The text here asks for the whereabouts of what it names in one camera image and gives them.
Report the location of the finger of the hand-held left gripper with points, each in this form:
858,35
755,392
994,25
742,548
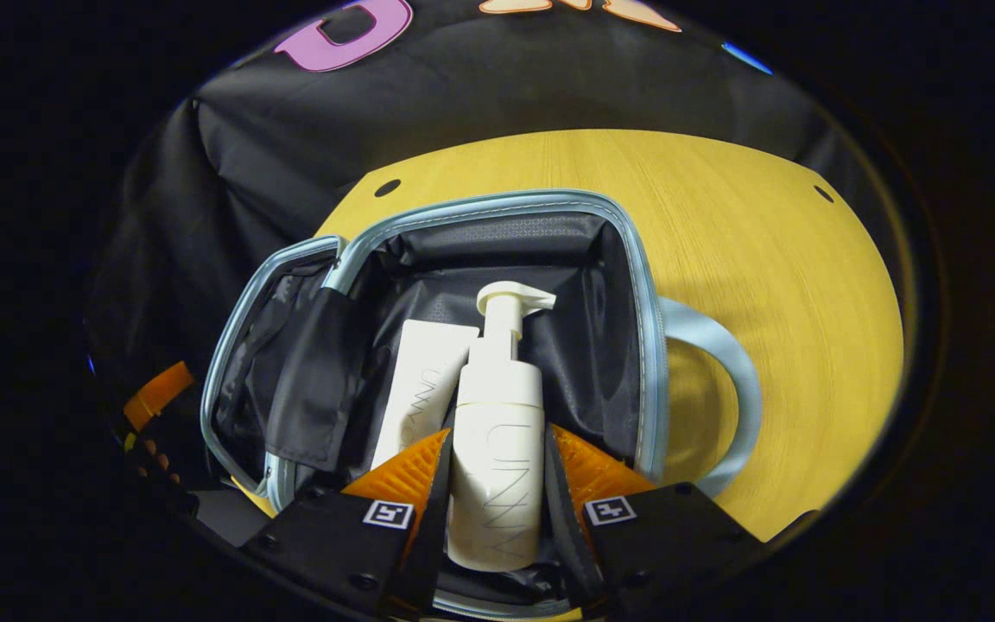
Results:
159,396

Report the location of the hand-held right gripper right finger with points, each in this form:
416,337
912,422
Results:
562,518

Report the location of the white skin care tube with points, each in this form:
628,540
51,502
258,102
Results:
424,380

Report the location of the black backdrop cloth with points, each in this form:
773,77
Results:
290,121

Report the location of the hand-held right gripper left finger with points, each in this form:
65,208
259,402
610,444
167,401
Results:
433,527

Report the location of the white pump bottle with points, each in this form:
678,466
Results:
497,432

